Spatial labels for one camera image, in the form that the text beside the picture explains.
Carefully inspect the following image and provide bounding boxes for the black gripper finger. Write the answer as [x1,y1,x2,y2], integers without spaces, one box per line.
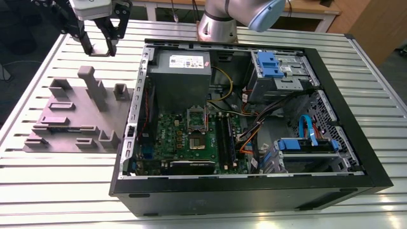
[95,0,132,57]
[31,0,94,55]

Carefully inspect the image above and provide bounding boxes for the grey power supply unit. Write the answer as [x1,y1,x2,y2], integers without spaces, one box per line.
[148,50,214,113]

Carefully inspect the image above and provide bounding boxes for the RAM stick with gold contacts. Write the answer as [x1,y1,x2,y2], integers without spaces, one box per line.
[46,126,96,134]

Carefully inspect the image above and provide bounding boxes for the grey parts rack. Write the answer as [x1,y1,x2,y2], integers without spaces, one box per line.
[23,65,135,154]

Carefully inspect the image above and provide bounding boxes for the green motherboard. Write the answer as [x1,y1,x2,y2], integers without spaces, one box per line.
[132,112,253,176]

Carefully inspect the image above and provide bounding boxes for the black RAM slot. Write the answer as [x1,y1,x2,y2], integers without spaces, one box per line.
[215,112,225,169]

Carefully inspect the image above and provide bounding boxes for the installed RAM stick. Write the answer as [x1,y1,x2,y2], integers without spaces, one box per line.
[222,113,239,169]

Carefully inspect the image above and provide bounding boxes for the black graphics card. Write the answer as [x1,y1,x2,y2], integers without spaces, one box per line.
[161,159,218,176]

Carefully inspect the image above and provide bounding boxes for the grey metal drive cage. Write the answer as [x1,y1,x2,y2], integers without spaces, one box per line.
[247,50,321,102]

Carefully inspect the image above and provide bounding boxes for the hard disk in blue carrier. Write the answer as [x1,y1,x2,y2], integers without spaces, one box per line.
[275,139,339,155]

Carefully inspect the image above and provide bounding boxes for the grey metal disk bay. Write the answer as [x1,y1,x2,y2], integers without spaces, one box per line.
[259,138,363,175]

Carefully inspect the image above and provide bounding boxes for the black PC case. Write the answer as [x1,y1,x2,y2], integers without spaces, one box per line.
[108,38,394,217]

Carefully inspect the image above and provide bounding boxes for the wooden cabinet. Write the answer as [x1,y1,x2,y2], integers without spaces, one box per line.
[327,0,407,69]

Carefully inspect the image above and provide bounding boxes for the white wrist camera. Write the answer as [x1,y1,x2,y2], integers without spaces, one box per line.
[68,0,112,21]

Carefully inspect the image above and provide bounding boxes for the red twisted wire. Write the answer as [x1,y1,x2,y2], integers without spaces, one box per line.
[143,92,152,135]

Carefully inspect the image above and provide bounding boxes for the yellow wire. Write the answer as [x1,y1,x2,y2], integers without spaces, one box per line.
[209,66,235,103]

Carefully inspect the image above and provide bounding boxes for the large blue drive bracket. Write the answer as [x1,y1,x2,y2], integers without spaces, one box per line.
[258,52,281,69]

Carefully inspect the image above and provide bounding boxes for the black wire bundle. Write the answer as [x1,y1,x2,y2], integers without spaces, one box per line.
[238,89,319,141]

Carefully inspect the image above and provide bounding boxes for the orange wires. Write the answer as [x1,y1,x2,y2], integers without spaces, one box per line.
[238,133,261,157]

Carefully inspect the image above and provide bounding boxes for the wooden desk white frame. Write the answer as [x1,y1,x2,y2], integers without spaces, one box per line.
[143,0,343,33]

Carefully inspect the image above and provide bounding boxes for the blue flat wire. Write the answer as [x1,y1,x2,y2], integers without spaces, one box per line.
[299,115,319,146]

